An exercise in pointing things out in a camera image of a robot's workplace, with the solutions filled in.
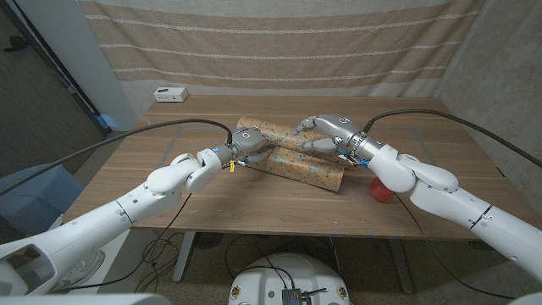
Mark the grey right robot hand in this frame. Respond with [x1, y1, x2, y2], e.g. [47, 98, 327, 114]
[294, 113, 384, 164]

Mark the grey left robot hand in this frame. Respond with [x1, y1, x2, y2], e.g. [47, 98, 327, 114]
[218, 126, 274, 165]

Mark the floral wrapping paper sheet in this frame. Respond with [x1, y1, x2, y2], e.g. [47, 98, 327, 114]
[235, 116, 346, 193]

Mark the red ball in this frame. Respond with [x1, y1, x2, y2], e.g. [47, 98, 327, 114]
[369, 177, 395, 203]

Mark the white power strip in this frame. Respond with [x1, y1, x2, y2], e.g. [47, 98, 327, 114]
[152, 86, 189, 103]

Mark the beige striped backdrop cloth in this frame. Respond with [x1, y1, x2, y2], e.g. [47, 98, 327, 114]
[78, 0, 486, 98]

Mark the grey table leg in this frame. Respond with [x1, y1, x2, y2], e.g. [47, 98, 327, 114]
[389, 239, 416, 294]
[172, 230, 198, 283]

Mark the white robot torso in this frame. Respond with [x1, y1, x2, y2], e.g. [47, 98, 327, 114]
[228, 252, 351, 305]

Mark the small blue floor object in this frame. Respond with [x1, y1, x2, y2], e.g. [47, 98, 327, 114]
[97, 113, 119, 130]

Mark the grey torso device box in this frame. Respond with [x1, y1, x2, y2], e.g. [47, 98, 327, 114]
[281, 287, 314, 305]

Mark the white sneaker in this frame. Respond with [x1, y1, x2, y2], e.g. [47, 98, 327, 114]
[54, 249, 106, 291]

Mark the blue bin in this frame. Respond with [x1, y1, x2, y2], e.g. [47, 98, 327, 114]
[0, 163, 84, 238]

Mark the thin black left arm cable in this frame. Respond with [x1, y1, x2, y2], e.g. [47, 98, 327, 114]
[50, 192, 194, 293]

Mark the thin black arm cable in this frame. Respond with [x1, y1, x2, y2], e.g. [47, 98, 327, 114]
[50, 192, 194, 293]
[393, 192, 517, 301]

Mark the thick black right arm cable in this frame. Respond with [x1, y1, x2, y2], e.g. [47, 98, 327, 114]
[362, 108, 542, 169]

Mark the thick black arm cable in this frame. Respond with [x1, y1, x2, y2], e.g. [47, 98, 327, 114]
[362, 108, 542, 169]
[0, 118, 234, 197]

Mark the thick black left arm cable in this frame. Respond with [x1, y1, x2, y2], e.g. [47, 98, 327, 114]
[0, 118, 234, 197]

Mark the black torso cable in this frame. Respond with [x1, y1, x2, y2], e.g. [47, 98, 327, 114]
[224, 233, 297, 291]

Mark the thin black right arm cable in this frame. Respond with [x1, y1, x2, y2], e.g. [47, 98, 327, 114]
[393, 192, 517, 301]

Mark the black floor cable bundle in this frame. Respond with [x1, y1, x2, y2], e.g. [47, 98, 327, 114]
[135, 230, 191, 293]

